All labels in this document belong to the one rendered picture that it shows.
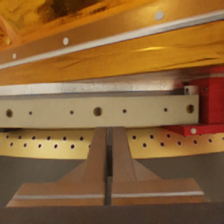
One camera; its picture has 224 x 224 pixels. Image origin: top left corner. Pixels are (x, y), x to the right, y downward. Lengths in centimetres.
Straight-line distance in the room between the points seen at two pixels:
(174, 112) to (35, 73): 27
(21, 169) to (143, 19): 32
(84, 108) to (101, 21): 13
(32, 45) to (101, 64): 17
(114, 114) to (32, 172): 18
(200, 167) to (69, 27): 33
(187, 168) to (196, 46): 20
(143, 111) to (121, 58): 9
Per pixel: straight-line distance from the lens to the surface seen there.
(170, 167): 31
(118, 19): 25
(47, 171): 32
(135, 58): 23
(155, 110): 26
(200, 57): 21
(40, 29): 36
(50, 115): 28
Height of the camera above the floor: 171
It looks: 5 degrees down
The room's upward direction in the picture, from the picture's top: 2 degrees counter-clockwise
